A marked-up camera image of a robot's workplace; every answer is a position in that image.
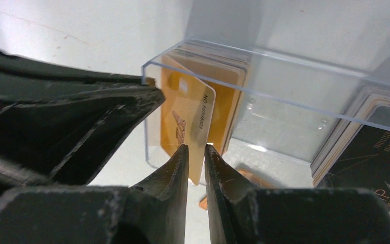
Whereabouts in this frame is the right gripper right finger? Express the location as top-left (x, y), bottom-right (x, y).
top-left (205, 145), bottom-right (390, 243)

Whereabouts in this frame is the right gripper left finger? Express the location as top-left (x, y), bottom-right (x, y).
top-left (0, 145), bottom-right (189, 243)

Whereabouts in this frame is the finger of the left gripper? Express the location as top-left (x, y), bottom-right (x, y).
top-left (0, 51), bottom-right (165, 196)

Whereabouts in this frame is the clear plastic card tray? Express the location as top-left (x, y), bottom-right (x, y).
top-left (142, 38), bottom-right (390, 167)

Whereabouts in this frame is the orange leather card holder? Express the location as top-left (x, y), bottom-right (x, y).
top-left (223, 164), bottom-right (276, 199)

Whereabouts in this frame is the black credit card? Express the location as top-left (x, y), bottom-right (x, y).
top-left (316, 104), bottom-right (390, 213)

